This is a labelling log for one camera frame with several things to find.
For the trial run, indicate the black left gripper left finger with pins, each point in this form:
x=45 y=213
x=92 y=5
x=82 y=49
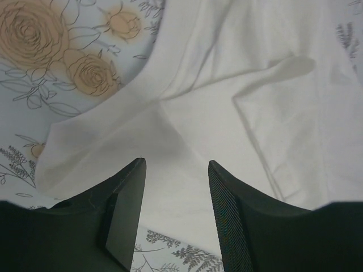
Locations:
x=93 y=231

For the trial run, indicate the floral patterned table mat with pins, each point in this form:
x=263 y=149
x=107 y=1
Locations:
x=60 y=59

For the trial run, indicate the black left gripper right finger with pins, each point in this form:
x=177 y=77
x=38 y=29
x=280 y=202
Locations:
x=259 y=233

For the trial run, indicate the white t-shirt with robot print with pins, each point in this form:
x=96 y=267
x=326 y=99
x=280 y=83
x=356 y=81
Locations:
x=262 y=87

